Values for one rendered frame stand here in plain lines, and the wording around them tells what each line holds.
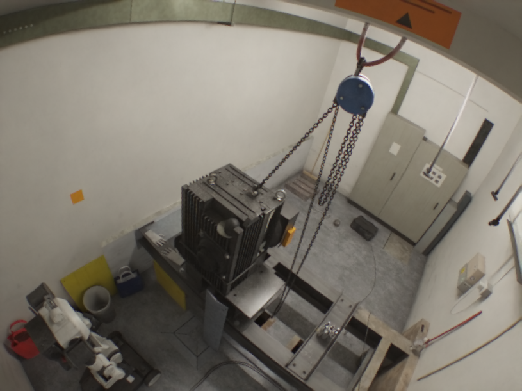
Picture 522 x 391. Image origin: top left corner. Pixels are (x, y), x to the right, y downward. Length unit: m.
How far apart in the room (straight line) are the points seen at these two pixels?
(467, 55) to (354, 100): 0.47
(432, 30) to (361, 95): 0.38
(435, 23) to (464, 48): 0.11
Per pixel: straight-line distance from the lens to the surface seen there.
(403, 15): 0.94
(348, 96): 1.07
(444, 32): 0.92
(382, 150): 4.15
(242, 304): 1.98
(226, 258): 1.61
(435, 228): 4.48
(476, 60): 0.92
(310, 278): 2.56
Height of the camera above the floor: 2.66
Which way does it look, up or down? 39 degrees down
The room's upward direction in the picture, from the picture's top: 15 degrees clockwise
